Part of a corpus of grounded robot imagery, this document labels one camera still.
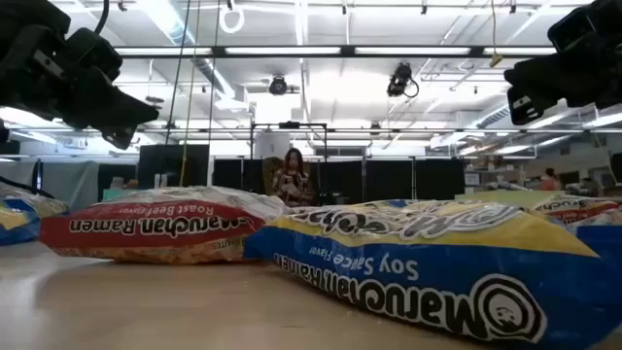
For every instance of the gray cover cloth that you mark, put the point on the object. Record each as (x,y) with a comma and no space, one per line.
(73,185)

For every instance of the red Maruchan ramen packet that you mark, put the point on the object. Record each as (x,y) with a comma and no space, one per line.
(573,206)

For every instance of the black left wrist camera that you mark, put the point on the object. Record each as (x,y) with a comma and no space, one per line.
(92,53)

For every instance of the orange patterned tapestry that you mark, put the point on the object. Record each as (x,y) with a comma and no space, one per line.
(269,175)

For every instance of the round black ceiling camera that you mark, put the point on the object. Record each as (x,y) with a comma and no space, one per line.
(278,85)

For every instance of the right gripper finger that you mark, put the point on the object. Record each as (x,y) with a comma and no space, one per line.
(525,107)
(532,75)

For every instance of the yellow plastic bin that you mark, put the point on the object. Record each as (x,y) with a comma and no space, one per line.
(495,196)

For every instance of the red Roast Beef ramen packet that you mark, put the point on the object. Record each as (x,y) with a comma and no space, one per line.
(146,228)

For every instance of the black curtain partition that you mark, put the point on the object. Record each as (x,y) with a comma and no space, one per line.
(389,180)

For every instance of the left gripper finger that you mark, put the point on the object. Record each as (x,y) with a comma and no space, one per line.
(120,137)
(121,109)

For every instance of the blue Soy Sauce ramen packet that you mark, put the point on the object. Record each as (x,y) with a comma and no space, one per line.
(19,219)
(389,272)

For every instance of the person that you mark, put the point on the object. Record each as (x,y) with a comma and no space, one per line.
(549,181)
(293,180)

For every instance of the black overhead light bar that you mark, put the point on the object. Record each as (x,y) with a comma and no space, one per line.
(413,50)

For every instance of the silver ventilation duct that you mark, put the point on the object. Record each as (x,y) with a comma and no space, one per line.
(167,22)
(493,116)

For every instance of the white cylinder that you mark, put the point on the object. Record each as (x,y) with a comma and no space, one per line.
(272,145)

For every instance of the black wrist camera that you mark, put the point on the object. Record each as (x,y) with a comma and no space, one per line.
(92,53)
(571,26)

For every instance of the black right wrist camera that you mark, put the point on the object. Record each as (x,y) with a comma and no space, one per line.
(571,26)

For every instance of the black metal stand frame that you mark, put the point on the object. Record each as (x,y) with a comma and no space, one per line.
(289,125)

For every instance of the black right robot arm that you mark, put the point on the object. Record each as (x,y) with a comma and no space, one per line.
(610,19)

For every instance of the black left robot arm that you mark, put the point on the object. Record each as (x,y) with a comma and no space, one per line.
(24,19)

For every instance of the blue lit pole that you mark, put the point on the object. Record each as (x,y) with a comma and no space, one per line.
(38,177)

